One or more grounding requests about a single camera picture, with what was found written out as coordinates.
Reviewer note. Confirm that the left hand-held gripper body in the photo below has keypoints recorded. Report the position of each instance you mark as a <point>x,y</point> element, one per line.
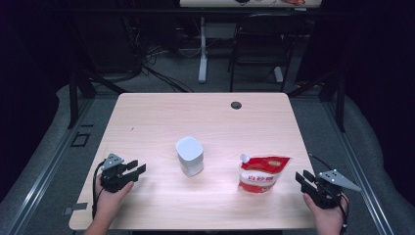
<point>112,181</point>

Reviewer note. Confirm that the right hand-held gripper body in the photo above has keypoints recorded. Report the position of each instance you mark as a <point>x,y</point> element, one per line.
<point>328,192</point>

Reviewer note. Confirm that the red and white spouted pouch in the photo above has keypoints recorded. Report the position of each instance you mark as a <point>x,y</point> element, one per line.
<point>262,174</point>

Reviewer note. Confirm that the white jar with hinged lid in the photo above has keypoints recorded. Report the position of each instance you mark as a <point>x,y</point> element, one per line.
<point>191,156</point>

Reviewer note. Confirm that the person's left hand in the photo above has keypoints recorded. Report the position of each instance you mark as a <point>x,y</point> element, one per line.
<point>111,202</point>

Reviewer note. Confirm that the person's right hand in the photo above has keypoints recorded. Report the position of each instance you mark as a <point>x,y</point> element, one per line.
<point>326,217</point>

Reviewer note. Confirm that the grey tape piece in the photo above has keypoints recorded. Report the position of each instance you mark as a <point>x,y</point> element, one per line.
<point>76,207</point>

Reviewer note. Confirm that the black metal stand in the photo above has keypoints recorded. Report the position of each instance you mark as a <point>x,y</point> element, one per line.
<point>73,98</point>
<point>341,101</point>

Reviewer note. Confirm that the black table grommet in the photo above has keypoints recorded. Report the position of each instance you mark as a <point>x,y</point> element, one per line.
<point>236,105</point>

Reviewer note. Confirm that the white table foot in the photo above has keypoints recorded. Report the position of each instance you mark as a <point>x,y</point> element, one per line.
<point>278,75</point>

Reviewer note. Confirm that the white table leg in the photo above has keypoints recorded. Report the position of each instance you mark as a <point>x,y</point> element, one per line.
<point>203,52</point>

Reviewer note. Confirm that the black folding chair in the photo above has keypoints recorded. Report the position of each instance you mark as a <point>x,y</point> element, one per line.
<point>266,42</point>

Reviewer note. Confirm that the orange item on background table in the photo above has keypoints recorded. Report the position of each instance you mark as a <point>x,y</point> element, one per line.
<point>293,1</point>

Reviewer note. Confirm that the aluminium floor rail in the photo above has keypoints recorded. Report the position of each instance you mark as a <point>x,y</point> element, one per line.
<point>45,176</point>
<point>365,192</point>

